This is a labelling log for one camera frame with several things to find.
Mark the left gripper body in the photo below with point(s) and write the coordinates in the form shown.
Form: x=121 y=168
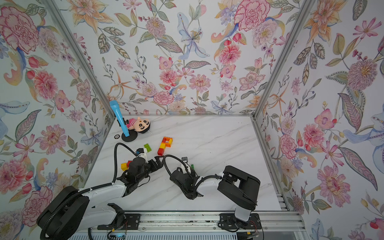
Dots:
x=145 y=173

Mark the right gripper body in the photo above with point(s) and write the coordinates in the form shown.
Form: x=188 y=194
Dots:
x=193 y=175

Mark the red square lego brick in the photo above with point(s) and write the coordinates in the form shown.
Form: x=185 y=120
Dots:
x=161 y=152

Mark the lime green lego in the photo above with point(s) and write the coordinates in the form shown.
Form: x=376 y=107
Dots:
x=147 y=147

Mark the yellow lego brick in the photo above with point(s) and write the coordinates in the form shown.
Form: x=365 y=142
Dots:
x=162 y=146

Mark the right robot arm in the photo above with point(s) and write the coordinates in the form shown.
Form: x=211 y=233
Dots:
x=236 y=185

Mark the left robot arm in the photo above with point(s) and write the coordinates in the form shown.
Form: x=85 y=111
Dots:
x=73 y=210

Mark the black round stand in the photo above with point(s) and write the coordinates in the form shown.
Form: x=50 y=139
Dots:
x=132 y=131

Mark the plush doll head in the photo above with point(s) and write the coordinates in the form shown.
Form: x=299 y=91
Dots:
x=139 y=125

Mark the blue tube on stand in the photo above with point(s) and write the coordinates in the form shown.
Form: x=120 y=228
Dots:
x=116 y=110

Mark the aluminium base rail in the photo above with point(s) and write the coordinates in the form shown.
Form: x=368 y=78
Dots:
x=191 y=225

